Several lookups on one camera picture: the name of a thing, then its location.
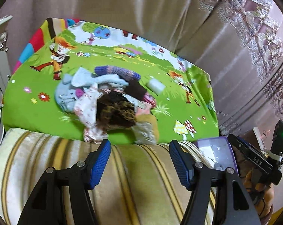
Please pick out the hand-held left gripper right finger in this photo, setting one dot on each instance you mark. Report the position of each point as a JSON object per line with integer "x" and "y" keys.
{"x": 180, "y": 161}

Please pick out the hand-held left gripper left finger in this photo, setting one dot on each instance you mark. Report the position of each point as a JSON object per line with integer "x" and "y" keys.
{"x": 99, "y": 161}

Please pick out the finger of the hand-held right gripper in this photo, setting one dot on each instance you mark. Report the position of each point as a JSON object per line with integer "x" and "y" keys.
{"x": 241, "y": 144}

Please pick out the purple storage box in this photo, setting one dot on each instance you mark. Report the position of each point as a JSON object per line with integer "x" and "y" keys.
{"x": 214, "y": 147}

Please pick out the grey fluffy cloth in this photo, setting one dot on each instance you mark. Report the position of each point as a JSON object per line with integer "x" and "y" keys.
{"x": 143, "y": 133}

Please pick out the yellow cloth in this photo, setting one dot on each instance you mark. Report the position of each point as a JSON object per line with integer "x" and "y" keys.
{"x": 153, "y": 121}

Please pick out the dark leopard patterned cloth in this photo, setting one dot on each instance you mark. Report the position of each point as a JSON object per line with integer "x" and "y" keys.
{"x": 115, "y": 114}

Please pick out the white pink floral cloth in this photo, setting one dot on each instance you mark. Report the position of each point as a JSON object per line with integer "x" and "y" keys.
{"x": 87, "y": 109}

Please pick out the pink round pouch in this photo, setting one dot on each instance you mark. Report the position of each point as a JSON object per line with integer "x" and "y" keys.
{"x": 149, "y": 102}

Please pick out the light blue knitted cloth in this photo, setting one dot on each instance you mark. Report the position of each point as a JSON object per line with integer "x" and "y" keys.
{"x": 68, "y": 96}

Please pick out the white foam block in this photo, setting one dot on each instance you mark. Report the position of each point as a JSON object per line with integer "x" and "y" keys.
{"x": 155, "y": 85}

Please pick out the dark maroon knitted cloth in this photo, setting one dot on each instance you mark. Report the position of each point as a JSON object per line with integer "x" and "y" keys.
{"x": 136, "y": 90}

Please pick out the purple knitted cloth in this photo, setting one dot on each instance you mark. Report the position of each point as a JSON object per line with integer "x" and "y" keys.
{"x": 118, "y": 70}

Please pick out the person's right hand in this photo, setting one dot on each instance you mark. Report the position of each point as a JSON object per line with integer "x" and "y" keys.
{"x": 268, "y": 196}

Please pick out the striped beige cushion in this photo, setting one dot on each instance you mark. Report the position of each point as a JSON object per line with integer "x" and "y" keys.
{"x": 136, "y": 182}

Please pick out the green cartoon printed bed sheet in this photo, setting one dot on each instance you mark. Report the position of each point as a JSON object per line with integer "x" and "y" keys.
{"x": 136, "y": 56}

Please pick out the beige lace trimmed curtain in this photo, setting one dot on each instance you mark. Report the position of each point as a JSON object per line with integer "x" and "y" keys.
{"x": 155, "y": 9}

